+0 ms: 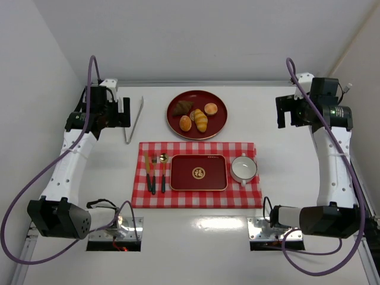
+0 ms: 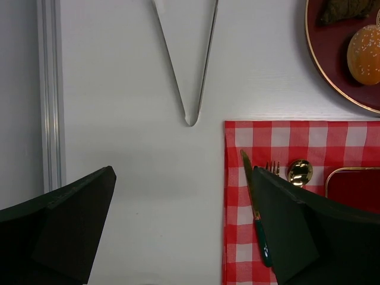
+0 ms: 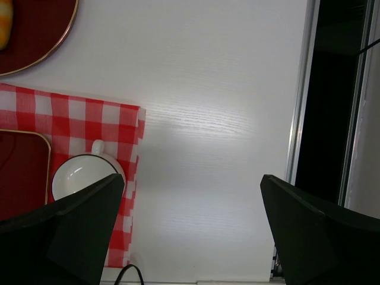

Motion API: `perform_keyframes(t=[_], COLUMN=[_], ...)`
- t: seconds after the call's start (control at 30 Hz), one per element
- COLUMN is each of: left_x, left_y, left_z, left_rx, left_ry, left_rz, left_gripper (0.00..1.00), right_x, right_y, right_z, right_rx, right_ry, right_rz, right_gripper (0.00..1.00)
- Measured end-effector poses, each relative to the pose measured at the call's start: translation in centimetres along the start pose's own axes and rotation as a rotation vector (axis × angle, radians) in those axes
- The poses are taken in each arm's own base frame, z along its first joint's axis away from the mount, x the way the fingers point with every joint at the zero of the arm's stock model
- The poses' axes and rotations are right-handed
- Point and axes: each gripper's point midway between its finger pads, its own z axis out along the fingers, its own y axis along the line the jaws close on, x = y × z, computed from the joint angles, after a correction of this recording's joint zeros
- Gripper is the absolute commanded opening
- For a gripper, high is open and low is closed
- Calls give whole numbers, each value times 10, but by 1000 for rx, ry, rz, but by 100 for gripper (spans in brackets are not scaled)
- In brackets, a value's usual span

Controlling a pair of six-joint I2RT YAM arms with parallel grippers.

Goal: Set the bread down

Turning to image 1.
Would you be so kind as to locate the round red plate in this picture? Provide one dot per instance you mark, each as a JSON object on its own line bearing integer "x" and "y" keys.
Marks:
{"x": 200, "y": 99}

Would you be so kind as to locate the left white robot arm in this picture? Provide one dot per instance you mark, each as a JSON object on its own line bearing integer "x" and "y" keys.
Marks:
{"x": 57, "y": 213}

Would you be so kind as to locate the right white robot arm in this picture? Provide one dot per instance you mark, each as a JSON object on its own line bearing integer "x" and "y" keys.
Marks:
{"x": 336, "y": 214}

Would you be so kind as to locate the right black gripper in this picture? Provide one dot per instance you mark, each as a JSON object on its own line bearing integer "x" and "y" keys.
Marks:
{"x": 284, "y": 110}

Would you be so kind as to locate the striped orange bread roll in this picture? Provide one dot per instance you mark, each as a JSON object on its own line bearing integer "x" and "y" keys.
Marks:
{"x": 201, "y": 120}

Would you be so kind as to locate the brown chocolate croissant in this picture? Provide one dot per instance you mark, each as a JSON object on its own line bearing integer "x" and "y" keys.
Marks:
{"x": 182, "y": 108}

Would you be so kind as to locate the round flat bun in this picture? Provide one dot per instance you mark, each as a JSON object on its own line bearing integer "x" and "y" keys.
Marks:
{"x": 210, "y": 109}

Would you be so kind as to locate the gold fork green handle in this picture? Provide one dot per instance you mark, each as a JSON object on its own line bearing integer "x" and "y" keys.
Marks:
{"x": 154, "y": 162}

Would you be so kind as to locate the red white checkered cloth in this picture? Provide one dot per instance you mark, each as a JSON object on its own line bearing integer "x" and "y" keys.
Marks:
{"x": 234, "y": 196}

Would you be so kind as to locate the white two-handled bowl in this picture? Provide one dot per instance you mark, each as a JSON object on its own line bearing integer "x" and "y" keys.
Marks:
{"x": 243, "y": 169}

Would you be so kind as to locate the metal tongs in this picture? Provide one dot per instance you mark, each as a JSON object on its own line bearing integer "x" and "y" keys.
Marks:
{"x": 136, "y": 106}

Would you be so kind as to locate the gold spoon green handle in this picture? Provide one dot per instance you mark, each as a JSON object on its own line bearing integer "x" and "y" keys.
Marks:
{"x": 163, "y": 159}

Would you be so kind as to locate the metal base plate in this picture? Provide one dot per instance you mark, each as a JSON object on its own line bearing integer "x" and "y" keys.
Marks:
{"x": 124, "y": 229}
{"x": 259, "y": 230}

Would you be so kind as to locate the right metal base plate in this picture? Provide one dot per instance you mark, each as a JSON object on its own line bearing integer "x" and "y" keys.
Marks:
{"x": 259, "y": 230}

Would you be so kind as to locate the small round cookie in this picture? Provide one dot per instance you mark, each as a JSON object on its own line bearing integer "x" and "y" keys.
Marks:
{"x": 192, "y": 115}

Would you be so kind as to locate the round sesame bun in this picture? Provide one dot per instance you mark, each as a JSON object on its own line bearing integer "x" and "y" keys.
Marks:
{"x": 185, "y": 123}

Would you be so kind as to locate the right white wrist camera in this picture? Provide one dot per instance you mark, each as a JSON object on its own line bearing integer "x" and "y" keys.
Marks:
{"x": 305, "y": 81}

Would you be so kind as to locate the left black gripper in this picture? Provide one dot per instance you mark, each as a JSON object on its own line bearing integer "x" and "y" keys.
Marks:
{"x": 125, "y": 112}

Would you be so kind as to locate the rectangular red tray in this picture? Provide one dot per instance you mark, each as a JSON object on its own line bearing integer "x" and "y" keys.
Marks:
{"x": 198, "y": 172}

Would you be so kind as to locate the gold knife green handle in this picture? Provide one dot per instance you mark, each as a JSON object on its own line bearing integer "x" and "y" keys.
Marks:
{"x": 147, "y": 169}

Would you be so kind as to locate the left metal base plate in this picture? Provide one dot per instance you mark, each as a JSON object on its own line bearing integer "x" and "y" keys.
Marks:
{"x": 124, "y": 229}

